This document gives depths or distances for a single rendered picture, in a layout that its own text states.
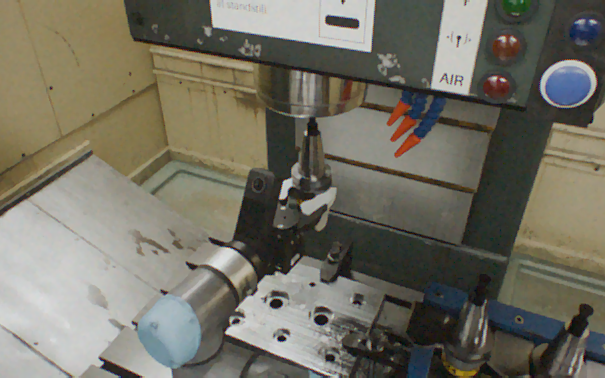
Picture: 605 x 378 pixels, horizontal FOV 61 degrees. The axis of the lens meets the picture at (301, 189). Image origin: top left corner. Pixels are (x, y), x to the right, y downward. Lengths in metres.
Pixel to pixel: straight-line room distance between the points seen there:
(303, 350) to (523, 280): 0.99
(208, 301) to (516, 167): 0.82
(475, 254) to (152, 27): 1.05
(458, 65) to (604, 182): 1.28
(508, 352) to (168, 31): 0.56
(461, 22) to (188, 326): 0.43
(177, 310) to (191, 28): 0.31
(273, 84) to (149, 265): 1.06
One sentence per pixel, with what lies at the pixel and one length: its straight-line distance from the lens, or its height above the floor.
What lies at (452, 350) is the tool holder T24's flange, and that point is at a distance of 0.71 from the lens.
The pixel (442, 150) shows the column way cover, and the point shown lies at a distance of 1.21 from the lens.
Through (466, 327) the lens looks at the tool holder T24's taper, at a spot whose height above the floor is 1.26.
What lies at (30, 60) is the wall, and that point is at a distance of 1.67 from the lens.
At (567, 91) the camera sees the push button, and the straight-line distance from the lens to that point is 0.42.
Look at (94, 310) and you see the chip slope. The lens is 1.53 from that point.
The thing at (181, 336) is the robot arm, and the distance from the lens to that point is 0.62.
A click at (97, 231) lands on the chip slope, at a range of 1.67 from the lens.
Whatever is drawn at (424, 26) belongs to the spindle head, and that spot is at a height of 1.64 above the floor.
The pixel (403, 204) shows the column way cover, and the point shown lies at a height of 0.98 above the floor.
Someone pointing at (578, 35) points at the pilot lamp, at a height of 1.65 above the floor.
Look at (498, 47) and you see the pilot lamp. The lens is 0.42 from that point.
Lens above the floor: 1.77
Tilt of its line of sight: 36 degrees down
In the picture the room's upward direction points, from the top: straight up
